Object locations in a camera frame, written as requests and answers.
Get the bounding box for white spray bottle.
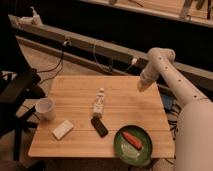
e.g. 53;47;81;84
18;6;43;26

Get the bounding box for red carrot toy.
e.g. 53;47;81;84
122;131;142;150

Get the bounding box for white rectangular sponge block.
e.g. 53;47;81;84
52;120;74;140

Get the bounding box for blue box under table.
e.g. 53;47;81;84
161;94;173;110

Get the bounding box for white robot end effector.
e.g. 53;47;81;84
137;72;154;92

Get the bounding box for clear plastic fork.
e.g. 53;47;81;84
121;144;139;158

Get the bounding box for black chair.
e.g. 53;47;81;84
0;69;45;161

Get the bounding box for green round plate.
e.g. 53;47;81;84
114;125;153;166

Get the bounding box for black rectangular remote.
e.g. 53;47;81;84
91;116;108;137

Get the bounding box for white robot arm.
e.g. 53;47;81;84
138;48;213;171

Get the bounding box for grey metal rail beam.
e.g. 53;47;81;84
9;15;213;91

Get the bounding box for white paper cup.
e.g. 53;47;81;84
35;98;55;121

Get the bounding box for black floor cables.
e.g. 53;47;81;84
165;103;183;166

